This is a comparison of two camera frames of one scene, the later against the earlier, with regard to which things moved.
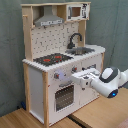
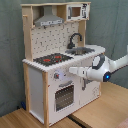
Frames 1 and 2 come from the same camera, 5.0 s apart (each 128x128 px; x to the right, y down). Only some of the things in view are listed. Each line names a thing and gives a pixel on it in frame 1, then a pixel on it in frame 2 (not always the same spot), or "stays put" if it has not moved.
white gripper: [85, 76] → [80, 70]
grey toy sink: [77, 51] stays put
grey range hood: [48, 18] stays put
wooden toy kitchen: [55, 48] stays put
